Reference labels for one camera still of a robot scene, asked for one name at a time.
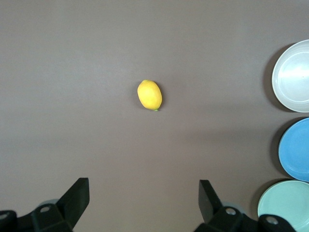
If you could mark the yellow lemon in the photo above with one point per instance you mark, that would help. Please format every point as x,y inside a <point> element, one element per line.
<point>149,95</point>

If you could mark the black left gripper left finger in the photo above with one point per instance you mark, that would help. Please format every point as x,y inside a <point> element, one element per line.
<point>72,205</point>

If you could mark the blue plate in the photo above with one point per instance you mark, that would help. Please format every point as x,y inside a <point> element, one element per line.
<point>297,149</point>

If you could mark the beige plate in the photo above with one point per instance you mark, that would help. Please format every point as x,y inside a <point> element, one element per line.
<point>292,77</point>

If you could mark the light green plate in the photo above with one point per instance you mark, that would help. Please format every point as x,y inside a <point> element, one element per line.
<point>285,198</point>

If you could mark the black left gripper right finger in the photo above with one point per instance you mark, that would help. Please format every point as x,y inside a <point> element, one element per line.
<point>210,205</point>

